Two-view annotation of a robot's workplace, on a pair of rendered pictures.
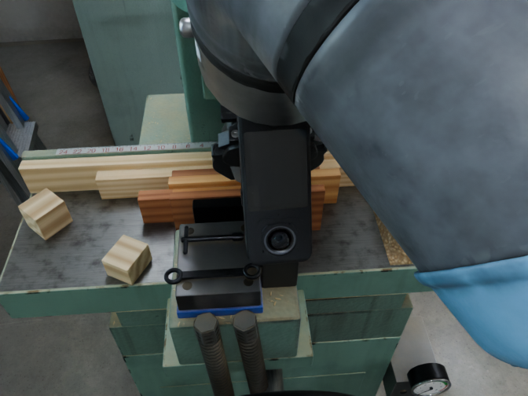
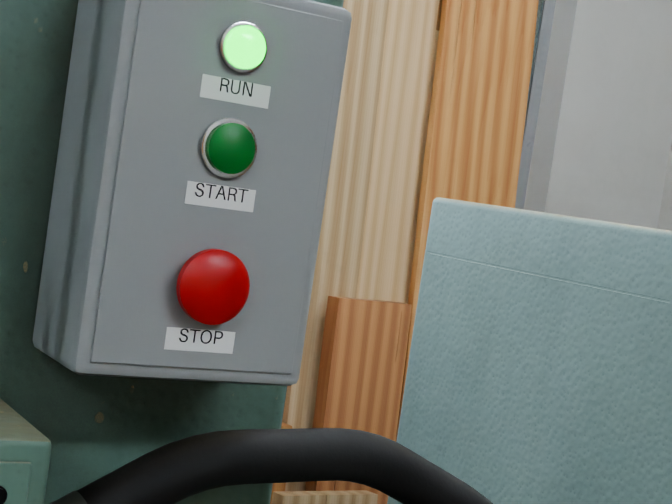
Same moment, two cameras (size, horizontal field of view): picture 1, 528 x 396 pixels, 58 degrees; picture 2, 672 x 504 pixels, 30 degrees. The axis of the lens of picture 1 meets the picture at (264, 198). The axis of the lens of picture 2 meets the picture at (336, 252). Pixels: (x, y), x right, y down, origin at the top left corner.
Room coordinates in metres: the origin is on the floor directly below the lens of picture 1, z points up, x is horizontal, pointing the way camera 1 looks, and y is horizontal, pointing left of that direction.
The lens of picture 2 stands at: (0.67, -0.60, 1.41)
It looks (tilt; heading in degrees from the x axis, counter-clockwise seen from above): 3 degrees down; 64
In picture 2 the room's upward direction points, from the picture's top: 8 degrees clockwise
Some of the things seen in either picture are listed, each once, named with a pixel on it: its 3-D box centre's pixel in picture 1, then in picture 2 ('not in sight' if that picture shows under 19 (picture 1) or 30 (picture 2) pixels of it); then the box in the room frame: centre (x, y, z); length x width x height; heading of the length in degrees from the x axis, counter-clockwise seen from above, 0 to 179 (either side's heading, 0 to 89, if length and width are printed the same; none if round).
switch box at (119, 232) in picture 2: not in sight; (191, 180); (0.84, -0.10, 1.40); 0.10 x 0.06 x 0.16; 4
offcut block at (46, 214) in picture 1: (45, 214); not in sight; (0.44, 0.30, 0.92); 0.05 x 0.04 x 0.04; 142
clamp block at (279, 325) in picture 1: (235, 291); not in sight; (0.31, 0.03, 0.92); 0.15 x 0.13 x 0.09; 94
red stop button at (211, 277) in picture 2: not in sight; (213, 286); (0.84, -0.14, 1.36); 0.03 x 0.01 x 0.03; 4
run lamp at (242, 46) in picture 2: not in sight; (245, 47); (0.84, -0.14, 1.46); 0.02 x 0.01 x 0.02; 4
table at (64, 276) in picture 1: (234, 257); not in sight; (0.40, 0.04, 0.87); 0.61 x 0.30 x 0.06; 94
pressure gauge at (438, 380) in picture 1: (426, 379); not in sight; (0.32, -0.26, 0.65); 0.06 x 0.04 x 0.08; 94
